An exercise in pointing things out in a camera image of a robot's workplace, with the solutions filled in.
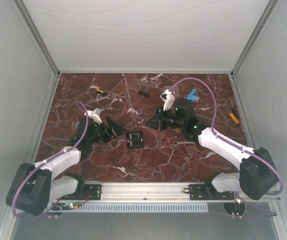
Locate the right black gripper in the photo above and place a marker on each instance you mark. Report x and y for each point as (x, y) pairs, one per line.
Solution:
(157, 121)

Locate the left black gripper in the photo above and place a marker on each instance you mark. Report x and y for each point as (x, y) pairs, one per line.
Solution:
(115, 129)

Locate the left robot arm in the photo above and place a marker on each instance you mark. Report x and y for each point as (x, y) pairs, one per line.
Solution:
(53, 167)

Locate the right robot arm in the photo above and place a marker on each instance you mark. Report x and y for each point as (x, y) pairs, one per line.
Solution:
(256, 173)

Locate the clear plastic fuse box lid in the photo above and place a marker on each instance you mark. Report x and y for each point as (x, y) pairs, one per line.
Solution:
(174, 90)

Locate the silver wrench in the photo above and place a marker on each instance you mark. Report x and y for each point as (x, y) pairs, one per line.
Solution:
(177, 143)

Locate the black yellow screwdriver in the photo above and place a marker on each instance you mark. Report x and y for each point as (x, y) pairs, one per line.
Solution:
(102, 93)

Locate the blue plastic connector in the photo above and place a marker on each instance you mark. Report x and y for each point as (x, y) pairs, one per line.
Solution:
(192, 96)

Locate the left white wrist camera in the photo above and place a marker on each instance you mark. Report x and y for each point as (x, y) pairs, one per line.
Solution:
(94, 115)

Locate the black handle screwdriver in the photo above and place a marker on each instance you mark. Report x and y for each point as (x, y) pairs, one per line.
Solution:
(140, 92)

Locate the aluminium mounting rail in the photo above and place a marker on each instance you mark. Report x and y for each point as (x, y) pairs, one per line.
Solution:
(113, 192)

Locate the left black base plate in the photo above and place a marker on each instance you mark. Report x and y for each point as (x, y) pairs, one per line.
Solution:
(88, 191)

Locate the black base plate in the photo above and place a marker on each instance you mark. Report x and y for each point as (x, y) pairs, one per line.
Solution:
(198, 192)
(88, 191)

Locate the orange handle screwdriver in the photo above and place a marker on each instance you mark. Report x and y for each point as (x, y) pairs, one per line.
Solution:
(235, 120)

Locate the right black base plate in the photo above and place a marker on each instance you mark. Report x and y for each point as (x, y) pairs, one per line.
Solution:
(198, 192)

